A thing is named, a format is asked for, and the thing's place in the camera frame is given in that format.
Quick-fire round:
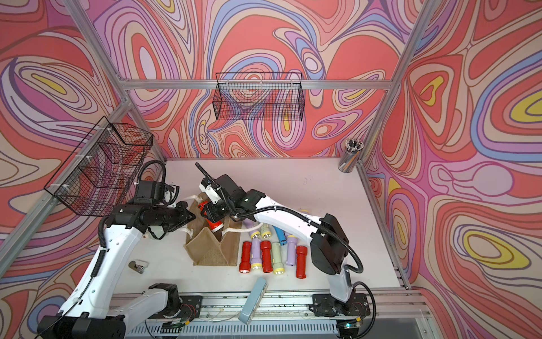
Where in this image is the black wire basket back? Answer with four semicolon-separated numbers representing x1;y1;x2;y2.
213;71;305;121

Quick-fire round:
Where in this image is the green flashlight upper row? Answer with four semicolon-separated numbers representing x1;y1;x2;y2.
260;223;272;239

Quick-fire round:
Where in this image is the purple flashlight lower left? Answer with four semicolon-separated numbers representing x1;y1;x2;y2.
251;237;263;270

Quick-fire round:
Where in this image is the purple flashlight lower right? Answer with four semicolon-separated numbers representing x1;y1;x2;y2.
285;234;298;266

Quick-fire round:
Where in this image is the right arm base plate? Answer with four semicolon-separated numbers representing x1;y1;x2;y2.
309;292;371;319

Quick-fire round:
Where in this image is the black wire basket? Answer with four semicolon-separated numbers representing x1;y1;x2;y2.
44;117;153;217
213;71;305;121

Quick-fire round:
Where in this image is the purple flashlight far left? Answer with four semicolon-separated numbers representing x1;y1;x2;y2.
243;219;261;239

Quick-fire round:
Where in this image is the red flashlight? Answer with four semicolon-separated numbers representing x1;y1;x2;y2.
261;241;273;273
198;201;226;232
296;246;308;279
239;241;252;273

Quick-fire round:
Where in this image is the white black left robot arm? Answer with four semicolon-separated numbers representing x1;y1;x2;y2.
36;171;196;338

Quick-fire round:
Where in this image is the brown burlap tote bag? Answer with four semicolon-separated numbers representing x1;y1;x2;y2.
184;193;241;266

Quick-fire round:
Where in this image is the black wire basket left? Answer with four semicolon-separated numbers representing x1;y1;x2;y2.
44;117;153;217

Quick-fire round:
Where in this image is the grey blue rectangular block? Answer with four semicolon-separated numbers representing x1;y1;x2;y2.
238;278;268;325

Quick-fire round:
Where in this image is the green flashlight lower row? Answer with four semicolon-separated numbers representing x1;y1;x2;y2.
271;242;285;275

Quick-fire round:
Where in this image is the green flashlight row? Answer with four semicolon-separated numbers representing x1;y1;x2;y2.
271;242;285;275
260;223;272;239

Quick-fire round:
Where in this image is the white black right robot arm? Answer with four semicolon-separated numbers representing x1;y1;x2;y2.
196;162;377;316

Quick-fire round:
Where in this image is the small grey metal object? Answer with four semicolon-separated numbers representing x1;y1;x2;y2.
128;260;149;274

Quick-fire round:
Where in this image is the blue flashlight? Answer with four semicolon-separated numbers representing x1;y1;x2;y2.
274;226;287;246

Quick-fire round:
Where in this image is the silver metal pen cup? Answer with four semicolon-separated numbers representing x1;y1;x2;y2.
337;139;364;173

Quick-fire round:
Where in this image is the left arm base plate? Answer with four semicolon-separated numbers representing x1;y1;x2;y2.
162;295;203;320

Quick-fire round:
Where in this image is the purple flashlight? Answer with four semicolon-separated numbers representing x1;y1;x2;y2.
251;237;263;270
285;234;298;266
243;219;261;239

